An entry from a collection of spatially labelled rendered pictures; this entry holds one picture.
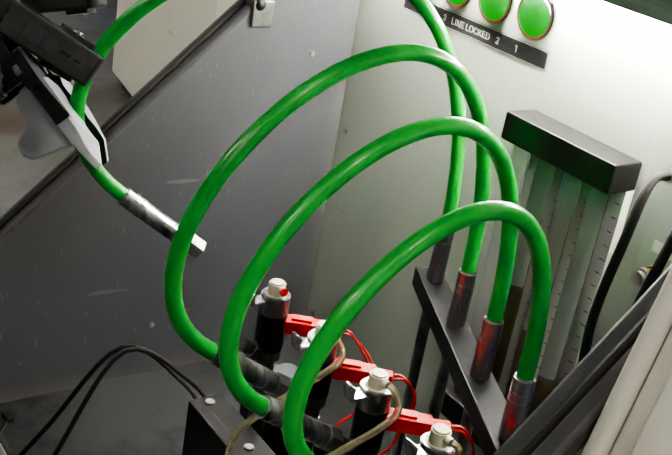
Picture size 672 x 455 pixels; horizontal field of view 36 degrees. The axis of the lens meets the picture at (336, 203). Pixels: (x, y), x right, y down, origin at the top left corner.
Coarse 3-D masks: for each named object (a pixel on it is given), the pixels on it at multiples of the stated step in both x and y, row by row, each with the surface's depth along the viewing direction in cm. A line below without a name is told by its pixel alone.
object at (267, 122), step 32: (352, 64) 78; (448, 64) 83; (288, 96) 76; (480, 96) 87; (256, 128) 76; (224, 160) 75; (480, 160) 91; (480, 192) 93; (192, 224) 75; (480, 224) 94; (448, 320) 99; (256, 384) 86; (288, 384) 88
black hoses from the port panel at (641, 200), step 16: (656, 176) 87; (640, 192) 86; (640, 208) 86; (624, 240) 87; (608, 272) 88; (656, 272) 84; (608, 288) 89; (592, 304) 90; (592, 320) 91; (592, 336) 92
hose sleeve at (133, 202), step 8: (128, 192) 96; (120, 200) 96; (128, 200) 95; (136, 200) 96; (144, 200) 97; (128, 208) 96; (136, 208) 96; (144, 208) 96; (152, 208) 97; (136, 216) 97; (144, 216) 96; (152, 216) 97; (160, 216) 97; (152, 224) 97; (160, 224) 97; (168, 224) 98; (176, 224) 98; (160, 232) 98; (168, 232) 98
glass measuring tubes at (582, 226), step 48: (528, 144) 100; (576, 144) 95; (528, 192) 104; (576, 192) 98; (624, 192) 95; (576, 240) 97; (480, 288) 109; (528, 288) 106; (576, 288) 98; (576, 336) 101
